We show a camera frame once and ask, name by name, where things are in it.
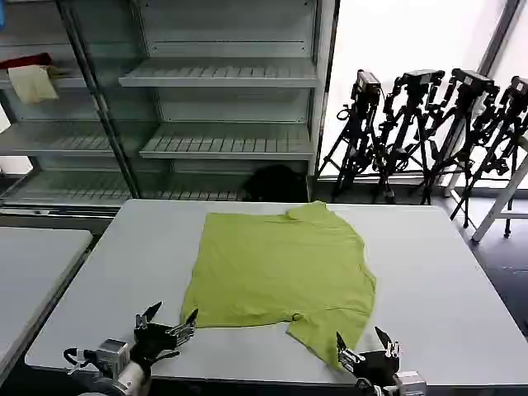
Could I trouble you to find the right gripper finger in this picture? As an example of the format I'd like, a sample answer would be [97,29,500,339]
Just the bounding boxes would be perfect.
[335,330,365,370]
[374,326,403,358]

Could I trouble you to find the black bag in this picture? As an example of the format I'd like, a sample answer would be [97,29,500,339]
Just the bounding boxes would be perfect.
[241,163,311,203]

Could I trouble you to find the black tripod with box camera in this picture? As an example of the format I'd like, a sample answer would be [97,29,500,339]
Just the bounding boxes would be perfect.
[328,68,398,205]

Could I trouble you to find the beige cloth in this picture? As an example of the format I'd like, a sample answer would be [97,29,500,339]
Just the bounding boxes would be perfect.
[7,64,60,105]

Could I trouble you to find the white table frame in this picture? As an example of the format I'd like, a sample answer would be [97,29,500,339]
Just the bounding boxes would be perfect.
[442,134,528,243]

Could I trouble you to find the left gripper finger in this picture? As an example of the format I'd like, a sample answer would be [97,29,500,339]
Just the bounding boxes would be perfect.
[134,300,163,332]
[164,308,200,344]

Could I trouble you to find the red cloth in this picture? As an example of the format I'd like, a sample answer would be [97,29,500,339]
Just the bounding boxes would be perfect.
[0,52,54,71]

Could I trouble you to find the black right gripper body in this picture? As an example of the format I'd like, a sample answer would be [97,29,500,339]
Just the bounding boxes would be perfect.
[353,349,402,391]

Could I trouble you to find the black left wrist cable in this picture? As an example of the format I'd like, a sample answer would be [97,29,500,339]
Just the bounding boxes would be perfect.
[62,347,102,375]

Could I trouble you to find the grey shelf unit slatted shelves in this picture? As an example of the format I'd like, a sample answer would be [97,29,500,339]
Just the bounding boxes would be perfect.
[118,0,342,203]

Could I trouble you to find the black tripod with wide camera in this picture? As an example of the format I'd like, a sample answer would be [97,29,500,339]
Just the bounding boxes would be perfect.
[372,68,447,206]
[407,67,501,207]

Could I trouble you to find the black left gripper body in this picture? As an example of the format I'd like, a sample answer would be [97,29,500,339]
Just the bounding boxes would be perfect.
[129,323,182,377]

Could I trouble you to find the grey shelf unit glass side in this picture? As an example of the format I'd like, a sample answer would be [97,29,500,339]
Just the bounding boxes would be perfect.
[0,0,144,218]

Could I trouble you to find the green shirt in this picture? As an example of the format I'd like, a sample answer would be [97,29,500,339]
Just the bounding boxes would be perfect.
[180,200,378,371]

